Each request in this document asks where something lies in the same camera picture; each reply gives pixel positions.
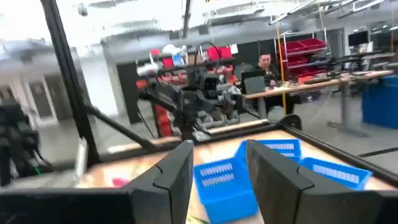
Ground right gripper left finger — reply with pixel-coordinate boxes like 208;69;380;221
123;139;195;224

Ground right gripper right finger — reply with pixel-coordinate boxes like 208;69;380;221
246;139;361;224

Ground pliers with pink handles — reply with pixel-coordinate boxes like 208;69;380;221
111;177;131;188

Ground blue plastic basket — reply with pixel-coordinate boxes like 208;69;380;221
300;157;373;191
193;157;259;224
234;139;302;164

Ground white tag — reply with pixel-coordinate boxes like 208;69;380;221
73;138;88;180

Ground dark laptop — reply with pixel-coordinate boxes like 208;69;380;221
241;70;267;95

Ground wooden desk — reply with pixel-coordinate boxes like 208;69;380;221
242;70;395;138

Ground person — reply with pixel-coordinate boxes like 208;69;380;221
253;52;282;90

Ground blue bin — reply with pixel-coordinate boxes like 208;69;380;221
361;74;398;130

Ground rack with red bins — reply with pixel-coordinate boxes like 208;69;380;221
278;29;329;82

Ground black equipment stand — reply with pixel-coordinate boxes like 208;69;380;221
0;99;53;187

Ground black monitor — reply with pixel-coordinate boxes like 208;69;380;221
347;30;369;47

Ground yellow hanging cable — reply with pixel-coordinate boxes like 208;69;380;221
275;18;287;116

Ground black aluminium table frame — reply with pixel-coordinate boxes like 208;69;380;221
40;0;398;189

